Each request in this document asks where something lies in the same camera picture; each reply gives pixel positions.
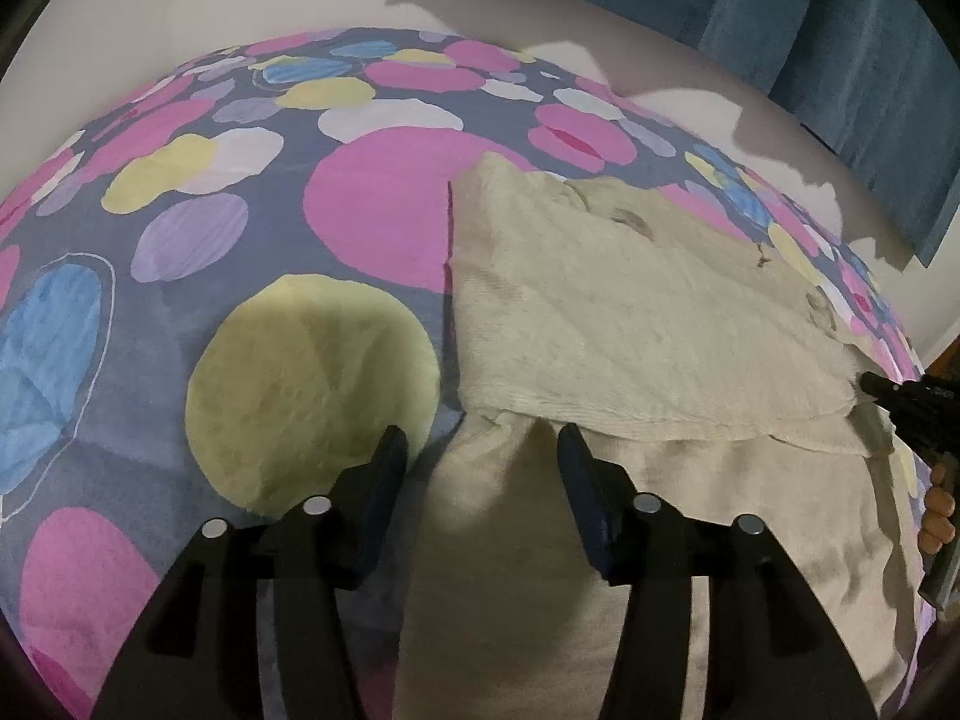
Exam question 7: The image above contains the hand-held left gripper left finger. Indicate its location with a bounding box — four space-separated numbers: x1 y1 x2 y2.
90 425 410 720

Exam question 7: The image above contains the blue curtain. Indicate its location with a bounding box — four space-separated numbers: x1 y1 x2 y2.
401 0 960 269

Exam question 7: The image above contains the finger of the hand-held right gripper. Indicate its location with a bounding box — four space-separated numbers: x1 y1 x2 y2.
860 371 960 460

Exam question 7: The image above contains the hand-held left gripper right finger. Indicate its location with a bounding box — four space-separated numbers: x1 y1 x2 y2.
556 422 878 720

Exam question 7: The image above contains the dotted colourful bedsheet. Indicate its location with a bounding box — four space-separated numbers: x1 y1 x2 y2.
0 28 938 720

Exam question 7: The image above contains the beige knit garment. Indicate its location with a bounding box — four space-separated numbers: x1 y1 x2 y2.
390 152 928 720

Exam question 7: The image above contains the person's right hand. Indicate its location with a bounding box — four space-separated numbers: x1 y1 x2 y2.
918 463 958 553

